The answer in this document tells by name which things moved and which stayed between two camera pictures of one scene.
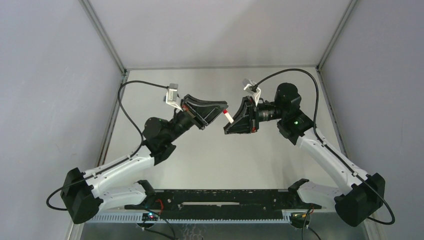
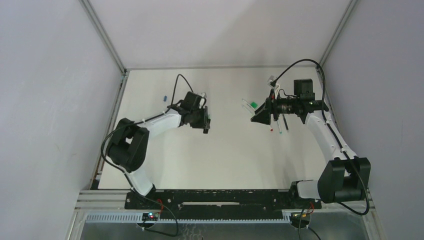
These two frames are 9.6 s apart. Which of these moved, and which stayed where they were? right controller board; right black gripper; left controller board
Moved: right black gripper
Stayed: right controller board; left controller board
